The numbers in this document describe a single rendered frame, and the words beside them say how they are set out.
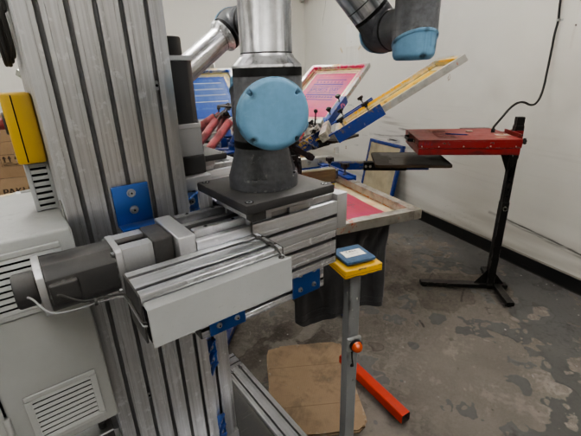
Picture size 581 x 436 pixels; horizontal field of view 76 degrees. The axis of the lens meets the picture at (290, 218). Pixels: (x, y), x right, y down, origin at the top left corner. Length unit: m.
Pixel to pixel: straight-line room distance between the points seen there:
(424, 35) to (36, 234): 0.75
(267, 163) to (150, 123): 0.26
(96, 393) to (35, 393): 0.11
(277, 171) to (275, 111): 0.19
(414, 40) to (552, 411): 1.90
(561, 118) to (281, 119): 2.71
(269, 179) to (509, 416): 1.72
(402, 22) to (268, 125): 0.29
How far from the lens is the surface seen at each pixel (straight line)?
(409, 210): 1.48
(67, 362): 0.93
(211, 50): 1.44
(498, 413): 2.16
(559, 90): 3.19
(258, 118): 0.60
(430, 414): 2.05
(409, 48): 0.72
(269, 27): 0.63
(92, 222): 0.85
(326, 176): 1.82
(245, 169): 0.77
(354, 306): 1.23
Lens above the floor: 1.48
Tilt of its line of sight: 21 degrees down
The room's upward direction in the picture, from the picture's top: 2 degrees counter-clockwise
